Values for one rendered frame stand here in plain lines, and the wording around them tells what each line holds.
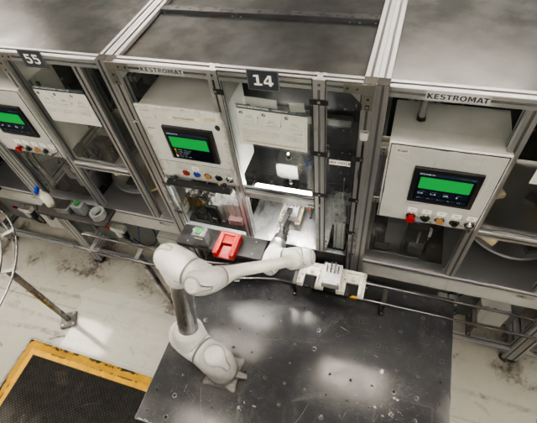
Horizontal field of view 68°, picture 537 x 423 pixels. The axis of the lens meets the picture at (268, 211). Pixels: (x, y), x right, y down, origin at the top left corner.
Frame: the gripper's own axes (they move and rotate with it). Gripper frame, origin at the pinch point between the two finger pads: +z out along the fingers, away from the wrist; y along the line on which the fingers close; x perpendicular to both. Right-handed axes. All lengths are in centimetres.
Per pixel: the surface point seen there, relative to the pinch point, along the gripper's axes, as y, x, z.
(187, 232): -12, 60, -18
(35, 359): -112, 174, -89
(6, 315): -111, 223, -66
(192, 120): 74, 35, -24
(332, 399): -43, -44, -78
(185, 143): 62, 41, -25
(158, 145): 55, 59, -22
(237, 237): -6.8, 26.4, -18.6
